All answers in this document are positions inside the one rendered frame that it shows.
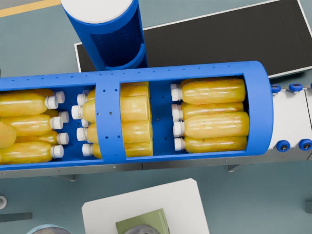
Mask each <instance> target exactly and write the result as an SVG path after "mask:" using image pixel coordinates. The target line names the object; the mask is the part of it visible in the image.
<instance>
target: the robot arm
mask: <svg viewBox="0 0 312 234"><path fill-rule="evenodd" d="M27 234H72V233H71V232H69V231H68V230H67V229H65V228H63V227H59V226H57V225H53V224H45V225H40V226H38V227H35V228H34V229H32V230H31V231H29V232H28V233H27ZM124 234H160V233H159V232H158V231H157V230H156V229H155V228H153V227H152V226H150V225H146V224H140V225H137V226H134V227H132V228H130V229H129V230H127V231H126V232H125V233H124Z"/></svg>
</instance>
